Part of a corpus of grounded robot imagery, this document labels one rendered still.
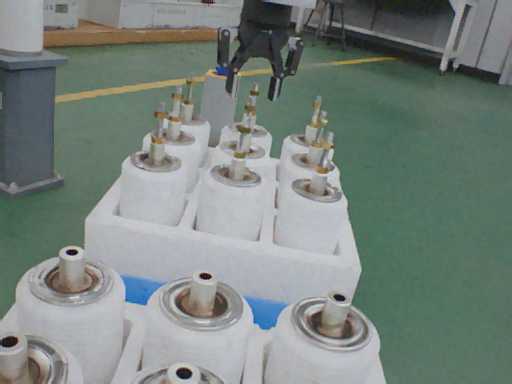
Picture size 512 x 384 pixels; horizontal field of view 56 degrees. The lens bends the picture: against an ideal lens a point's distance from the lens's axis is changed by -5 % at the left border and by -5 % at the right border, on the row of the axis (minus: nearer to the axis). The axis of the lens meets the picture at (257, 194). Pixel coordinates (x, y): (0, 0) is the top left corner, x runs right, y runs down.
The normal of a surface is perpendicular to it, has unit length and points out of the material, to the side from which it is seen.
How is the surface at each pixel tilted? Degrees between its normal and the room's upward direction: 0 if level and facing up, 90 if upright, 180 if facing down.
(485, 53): 90
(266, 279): 90
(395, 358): 0
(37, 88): 90
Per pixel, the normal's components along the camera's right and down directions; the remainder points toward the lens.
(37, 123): 0.83, 0.35
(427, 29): -0.52, 0.26
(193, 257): -0.05, 0.40
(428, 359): 0.17, -0.90
